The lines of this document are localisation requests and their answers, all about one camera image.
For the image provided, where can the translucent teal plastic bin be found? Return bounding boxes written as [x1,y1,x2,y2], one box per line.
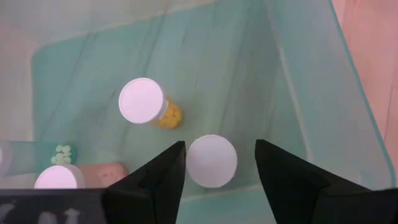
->
[0,0,398,224]

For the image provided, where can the small clear bottle pink pills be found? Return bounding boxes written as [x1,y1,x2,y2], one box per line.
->
[33,161,129,190]

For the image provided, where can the amber bottle round yellow pills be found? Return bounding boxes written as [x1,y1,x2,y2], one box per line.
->
[118,77,184,131]

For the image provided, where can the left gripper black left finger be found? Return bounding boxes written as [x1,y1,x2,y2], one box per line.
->
[102,140,187,224]

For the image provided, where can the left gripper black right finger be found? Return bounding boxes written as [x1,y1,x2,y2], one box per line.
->
[254,139,374,224]

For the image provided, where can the large pale bottle white pills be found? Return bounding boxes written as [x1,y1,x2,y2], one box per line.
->
[185,134,239,189]

